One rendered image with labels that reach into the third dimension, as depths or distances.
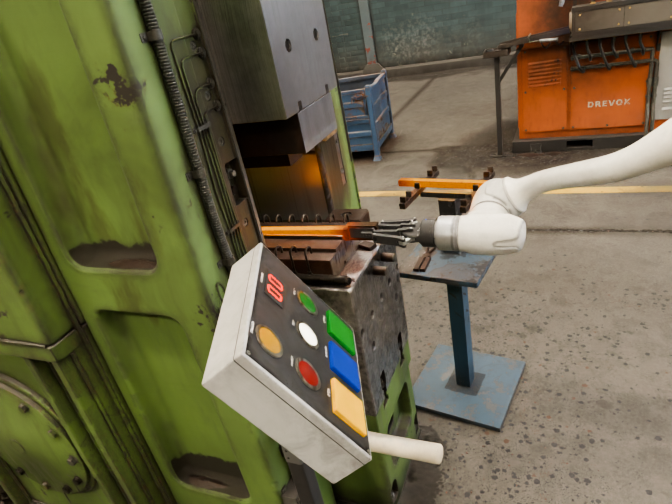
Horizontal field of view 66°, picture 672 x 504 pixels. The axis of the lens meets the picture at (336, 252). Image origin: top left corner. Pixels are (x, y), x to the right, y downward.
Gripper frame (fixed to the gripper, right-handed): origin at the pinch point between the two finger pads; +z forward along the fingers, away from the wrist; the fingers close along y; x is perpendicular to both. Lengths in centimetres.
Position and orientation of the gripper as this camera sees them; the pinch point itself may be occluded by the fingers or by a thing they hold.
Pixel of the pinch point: (363, 231)
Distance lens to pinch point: 140.0
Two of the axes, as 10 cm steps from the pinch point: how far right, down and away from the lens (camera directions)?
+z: -9.2, -0.4, 4.0
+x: -1.7, -8.7, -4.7
